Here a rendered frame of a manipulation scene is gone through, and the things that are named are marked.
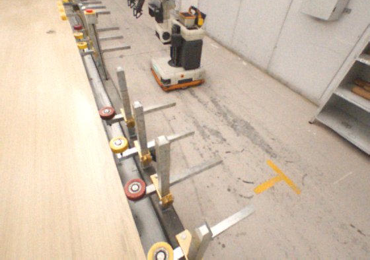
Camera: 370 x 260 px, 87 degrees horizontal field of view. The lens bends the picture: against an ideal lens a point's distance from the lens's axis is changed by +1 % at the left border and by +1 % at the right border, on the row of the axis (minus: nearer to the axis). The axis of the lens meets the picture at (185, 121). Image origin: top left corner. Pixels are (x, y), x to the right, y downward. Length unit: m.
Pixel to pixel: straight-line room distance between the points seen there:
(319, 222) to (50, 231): 1.86
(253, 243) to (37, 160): 1.48
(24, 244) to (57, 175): 0.24
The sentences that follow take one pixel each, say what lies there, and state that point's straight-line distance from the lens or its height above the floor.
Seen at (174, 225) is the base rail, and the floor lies 0.70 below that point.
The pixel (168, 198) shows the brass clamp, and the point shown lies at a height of 0.86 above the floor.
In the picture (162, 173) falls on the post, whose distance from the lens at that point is 0.69.
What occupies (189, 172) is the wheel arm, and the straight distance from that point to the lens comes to 0.90.
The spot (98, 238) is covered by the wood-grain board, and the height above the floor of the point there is 0.90.
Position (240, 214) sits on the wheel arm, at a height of 0.82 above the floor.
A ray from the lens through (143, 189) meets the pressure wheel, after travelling 0.80.
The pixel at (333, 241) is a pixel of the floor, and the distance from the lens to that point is 2.07.
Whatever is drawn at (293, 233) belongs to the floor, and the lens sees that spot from 1.92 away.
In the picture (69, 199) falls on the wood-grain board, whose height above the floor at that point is 0.90.
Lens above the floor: 1.61
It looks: 43 degrees down
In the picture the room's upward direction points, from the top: 5 degrees clockwise
